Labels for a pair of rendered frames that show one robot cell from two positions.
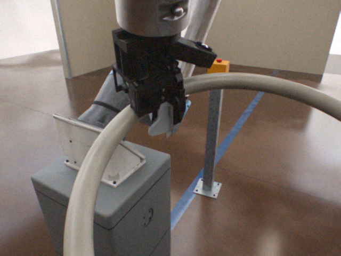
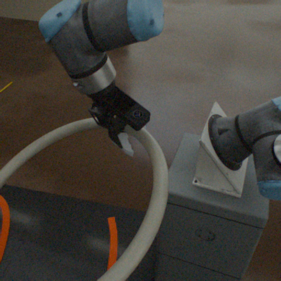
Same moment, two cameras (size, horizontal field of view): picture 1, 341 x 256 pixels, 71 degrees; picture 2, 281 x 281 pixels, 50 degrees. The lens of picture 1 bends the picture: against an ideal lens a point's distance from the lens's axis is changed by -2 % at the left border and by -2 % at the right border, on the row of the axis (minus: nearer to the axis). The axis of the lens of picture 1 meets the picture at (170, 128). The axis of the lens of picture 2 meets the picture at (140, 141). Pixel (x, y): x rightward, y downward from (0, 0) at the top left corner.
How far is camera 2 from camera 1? 0.72 m
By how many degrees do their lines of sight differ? 67
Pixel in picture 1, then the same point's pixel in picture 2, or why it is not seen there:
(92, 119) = (217, 125)
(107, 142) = (81, 123)
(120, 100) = (249, 128)
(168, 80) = (101, 116)
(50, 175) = (190, 141)
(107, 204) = (172, 185)
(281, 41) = not seen: outside the picture
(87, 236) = (41, 141)
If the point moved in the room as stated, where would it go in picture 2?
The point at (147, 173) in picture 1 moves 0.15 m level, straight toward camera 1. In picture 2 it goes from (223, 203) to (185, 212)
